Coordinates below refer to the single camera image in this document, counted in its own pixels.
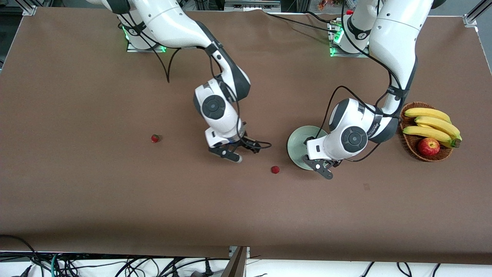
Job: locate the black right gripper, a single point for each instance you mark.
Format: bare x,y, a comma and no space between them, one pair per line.
245,142

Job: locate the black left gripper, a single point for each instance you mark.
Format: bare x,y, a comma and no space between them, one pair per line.
335,164

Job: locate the round red strawberry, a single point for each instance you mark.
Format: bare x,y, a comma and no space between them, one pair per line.
275,169

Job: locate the red strawberry green cap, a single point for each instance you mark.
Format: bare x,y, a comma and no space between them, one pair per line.
155,138

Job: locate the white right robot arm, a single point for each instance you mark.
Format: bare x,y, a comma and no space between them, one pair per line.
165,23

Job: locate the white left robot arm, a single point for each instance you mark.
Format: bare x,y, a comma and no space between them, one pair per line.
396,38

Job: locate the light green round plate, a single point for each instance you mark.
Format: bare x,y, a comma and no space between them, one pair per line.
298,148

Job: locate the brown wicker basket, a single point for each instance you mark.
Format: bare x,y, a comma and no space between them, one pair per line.
410,146

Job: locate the red apple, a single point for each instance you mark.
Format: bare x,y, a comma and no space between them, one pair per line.
428,147

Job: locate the yellow banana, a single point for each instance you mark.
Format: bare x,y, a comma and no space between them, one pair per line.
438,124
426,112
426,132

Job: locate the grey box behind table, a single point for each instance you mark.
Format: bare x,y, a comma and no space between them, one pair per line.
251,5

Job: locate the brown table cover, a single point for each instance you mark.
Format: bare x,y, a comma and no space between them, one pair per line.
115,192

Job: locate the silver metal bracket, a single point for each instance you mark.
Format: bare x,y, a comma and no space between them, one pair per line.
232,251

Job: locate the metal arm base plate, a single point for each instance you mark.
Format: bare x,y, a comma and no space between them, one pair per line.
148,50
348,55

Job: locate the dark table post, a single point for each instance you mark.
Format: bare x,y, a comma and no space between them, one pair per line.
236,265

